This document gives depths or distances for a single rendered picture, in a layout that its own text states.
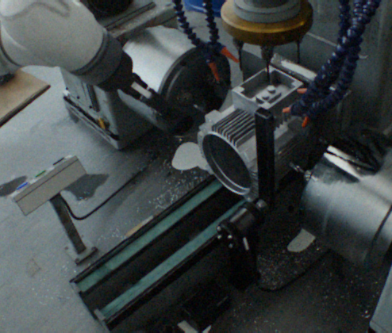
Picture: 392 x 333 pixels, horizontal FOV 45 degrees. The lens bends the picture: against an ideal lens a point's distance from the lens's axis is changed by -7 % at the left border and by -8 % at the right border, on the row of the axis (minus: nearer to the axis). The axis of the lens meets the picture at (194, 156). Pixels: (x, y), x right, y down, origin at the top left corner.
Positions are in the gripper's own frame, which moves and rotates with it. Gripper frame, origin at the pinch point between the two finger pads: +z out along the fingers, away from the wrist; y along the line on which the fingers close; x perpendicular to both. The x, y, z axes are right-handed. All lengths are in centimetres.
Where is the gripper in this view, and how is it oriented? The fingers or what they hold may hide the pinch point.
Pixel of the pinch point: (167, 112)
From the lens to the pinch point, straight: 97.9
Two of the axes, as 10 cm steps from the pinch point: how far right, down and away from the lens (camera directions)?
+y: -6.6, -4.7, 5.8
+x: -5.8, 8.2, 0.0
